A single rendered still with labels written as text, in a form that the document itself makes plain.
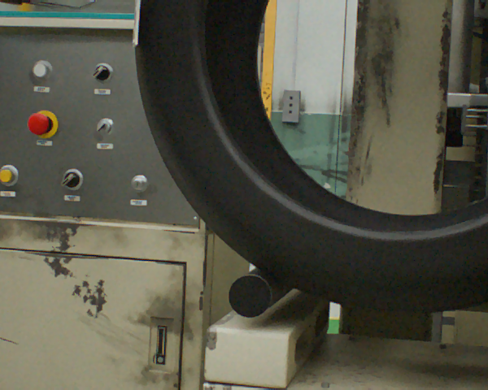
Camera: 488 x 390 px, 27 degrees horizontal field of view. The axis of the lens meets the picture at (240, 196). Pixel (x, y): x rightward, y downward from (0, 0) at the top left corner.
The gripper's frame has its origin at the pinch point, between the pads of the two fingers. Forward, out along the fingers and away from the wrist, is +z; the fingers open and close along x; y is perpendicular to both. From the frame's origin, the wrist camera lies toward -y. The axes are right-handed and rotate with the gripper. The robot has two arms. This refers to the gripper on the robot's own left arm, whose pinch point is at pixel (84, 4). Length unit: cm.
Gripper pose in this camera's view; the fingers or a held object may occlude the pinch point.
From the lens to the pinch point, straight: 120.8
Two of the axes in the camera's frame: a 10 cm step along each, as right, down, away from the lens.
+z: 9.6, 1.8, -2.0
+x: 2.1, -0.4, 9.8
